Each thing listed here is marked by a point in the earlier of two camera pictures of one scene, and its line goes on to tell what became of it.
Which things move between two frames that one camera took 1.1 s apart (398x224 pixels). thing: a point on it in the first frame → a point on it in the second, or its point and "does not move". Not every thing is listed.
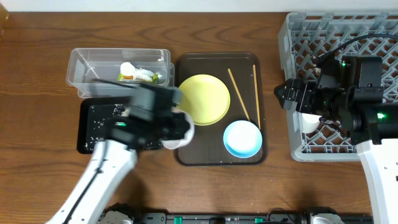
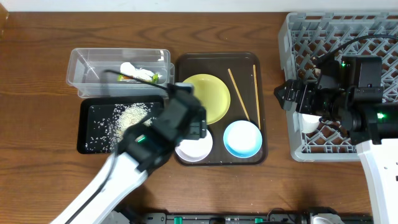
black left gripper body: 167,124 → 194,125
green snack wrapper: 132,78 does not move
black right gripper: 309,90 does not move
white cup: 308,123 does not move
